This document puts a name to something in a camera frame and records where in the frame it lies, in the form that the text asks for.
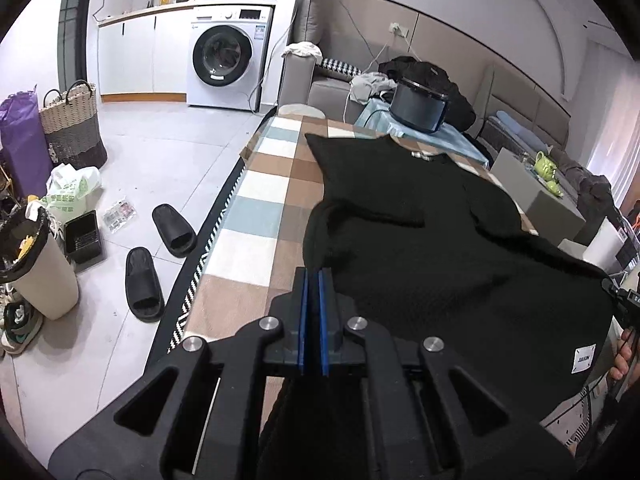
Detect grey white clothes pile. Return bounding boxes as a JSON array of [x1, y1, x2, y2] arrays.
[[350, 72, 398, 106]]

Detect pair of sneakers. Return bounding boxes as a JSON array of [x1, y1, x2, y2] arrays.
[[0, 300, 45, 356]]

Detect black knit sweater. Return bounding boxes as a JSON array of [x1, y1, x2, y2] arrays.
[[260, 133, 617, 480]]

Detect checked brown blue blanket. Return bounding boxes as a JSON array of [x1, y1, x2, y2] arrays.
[[145, 105, 601, 461]]

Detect houndstooth cushion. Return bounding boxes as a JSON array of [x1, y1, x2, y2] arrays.
[[316, 57, 362, 73]]

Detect person's right forearm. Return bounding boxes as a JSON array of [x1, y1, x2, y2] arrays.
[[570, 380, 640, 476]]

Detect white washing machine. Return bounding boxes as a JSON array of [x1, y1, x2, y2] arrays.
[[186, 4, 276, 112]]

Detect grey sofa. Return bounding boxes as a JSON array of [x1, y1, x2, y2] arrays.
[[277, 50, 621, 243]]

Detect white base cabinet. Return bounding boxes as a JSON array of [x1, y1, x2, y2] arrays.
[[96, 12, 193, 103]]

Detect small clear packet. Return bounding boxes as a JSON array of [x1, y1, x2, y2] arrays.
[[102, 200, 137, 232]]

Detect white cloth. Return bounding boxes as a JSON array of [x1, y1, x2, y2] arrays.
[[281, 41, 323, 59]]

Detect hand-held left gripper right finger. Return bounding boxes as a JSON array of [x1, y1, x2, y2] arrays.
[[319, 268, 540, 480]]

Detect white green plastic bag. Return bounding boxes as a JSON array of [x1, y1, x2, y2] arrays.
[[40, 162, 103, 226]]

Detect folded blue grey blankets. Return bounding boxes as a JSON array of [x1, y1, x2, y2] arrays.
[[487, 110, 551, 156]]

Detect black cloth heap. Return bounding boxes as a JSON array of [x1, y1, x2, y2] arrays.
[[577, 175, 618, 241]]

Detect purple bag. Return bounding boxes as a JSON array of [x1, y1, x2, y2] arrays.
[[0, 91, 53, 198]]

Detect black slipper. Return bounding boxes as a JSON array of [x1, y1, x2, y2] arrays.
[[151, 203, 197, 258], [125, 247, 165, 322]]

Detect beige trash bin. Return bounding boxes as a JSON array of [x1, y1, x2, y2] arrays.
[[0, 205, 80, 320]]

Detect small grey side table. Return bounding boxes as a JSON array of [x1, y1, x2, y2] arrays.
[[556, 237, 601, 263]]

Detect black jacket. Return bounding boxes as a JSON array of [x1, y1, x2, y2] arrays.
[[377, 56, 477, 131]]

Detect black plastic tray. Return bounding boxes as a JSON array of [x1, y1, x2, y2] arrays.
[[63, 210, 107, 273]]

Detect person's right hand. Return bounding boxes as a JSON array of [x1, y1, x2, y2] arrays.
[[607, 329, 637, 382]]

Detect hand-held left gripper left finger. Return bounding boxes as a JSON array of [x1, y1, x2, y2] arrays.
[[114, 267, 313, 480]]

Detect woven laundry basket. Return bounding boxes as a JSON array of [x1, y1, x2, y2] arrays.
[[39, 81, 108, 171]]

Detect grey pillow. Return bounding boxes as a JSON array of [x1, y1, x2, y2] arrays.
[[300, 0, 323, 46]]

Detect kitchen countertop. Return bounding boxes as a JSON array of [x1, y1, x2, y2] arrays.
[[97, 0, 277, 27]]

